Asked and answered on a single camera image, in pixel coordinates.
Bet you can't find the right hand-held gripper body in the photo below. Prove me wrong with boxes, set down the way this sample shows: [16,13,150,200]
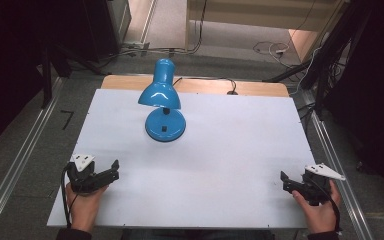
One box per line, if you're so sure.
[300,162,347,207]

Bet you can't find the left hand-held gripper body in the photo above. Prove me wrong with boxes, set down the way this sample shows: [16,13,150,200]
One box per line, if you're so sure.
[66,153,97,194]

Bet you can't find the person's left hand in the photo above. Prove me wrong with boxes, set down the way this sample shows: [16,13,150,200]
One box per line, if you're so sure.
[65,181,110,233]

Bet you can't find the person's right hand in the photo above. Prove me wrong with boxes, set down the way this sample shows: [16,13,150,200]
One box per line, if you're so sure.
[291,179,342,235]

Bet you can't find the white board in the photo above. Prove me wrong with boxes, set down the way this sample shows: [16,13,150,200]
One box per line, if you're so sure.
[46,88,317,230]

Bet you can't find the blue desk lamp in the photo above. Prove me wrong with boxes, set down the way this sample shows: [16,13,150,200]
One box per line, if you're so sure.
[137,58,187,144]

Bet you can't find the black curtain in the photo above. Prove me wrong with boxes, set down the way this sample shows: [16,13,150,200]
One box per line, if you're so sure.
[323,0,384,204]
[0,0,121,158]

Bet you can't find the wooden table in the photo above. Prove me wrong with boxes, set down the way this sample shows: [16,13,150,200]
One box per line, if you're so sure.
[100,74,291,99]

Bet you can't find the grey power strip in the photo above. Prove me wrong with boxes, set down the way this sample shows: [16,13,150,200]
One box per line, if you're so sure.
[122,40,152,52]

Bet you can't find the aluminium floor rail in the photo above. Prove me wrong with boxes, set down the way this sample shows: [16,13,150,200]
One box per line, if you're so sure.
[300,90,375,240]
[0,77,65,240]

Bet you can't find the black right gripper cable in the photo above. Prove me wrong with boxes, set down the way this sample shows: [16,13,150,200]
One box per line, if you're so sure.
[304,175,343,233]

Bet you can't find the black lamp cable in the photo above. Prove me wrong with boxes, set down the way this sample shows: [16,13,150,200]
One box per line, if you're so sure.
[172,76,240,96]

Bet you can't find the black floor cable bundle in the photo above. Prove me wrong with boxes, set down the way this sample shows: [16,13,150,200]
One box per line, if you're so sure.
[96,0,209,68]

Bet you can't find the white floor cable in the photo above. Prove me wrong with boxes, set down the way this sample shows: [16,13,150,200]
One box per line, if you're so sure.
[268,40,292,61]

